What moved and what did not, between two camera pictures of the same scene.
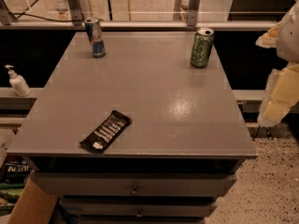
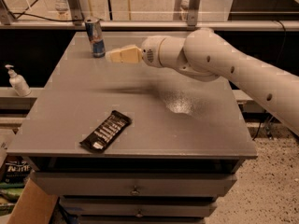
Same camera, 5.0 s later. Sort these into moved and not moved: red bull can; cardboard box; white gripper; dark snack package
Moved: white gripper
Not moved: cardboard box; dark snack package; red bull can
